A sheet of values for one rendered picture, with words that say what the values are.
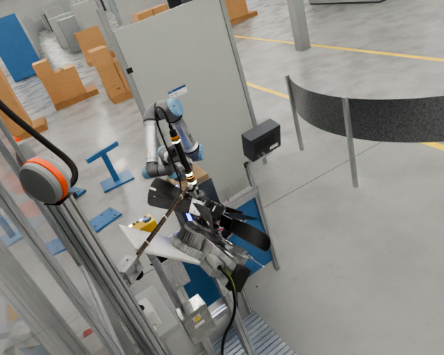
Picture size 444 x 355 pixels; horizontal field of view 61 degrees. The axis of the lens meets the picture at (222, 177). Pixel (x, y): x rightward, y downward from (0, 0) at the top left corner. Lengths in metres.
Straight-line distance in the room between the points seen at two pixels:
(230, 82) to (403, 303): 2.63
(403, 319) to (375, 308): 0.19
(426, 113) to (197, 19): 2.20
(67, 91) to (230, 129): 7.36
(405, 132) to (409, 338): 1.62
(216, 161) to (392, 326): 2.43
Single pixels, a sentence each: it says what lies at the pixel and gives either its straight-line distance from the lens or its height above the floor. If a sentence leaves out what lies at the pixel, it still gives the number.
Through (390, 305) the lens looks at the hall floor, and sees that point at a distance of 2.95.
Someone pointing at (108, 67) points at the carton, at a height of 0.80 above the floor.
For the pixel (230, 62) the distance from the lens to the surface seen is 4.10.
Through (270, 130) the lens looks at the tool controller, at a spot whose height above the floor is 1.22.
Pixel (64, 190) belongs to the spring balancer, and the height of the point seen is 1.84.
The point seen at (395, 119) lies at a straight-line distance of 3.44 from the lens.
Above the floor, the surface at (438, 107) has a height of 0.86.
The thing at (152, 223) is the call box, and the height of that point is 1.06.
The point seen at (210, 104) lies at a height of 1.01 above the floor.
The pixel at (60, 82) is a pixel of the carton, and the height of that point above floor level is 0.62.
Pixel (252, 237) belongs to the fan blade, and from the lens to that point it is 1.98.
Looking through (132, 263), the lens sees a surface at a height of 1.39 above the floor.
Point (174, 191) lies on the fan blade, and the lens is 1.99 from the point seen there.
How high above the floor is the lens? 2.33
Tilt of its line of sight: 30 degrees down
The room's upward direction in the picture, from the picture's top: 19 degrees counter-clockwise
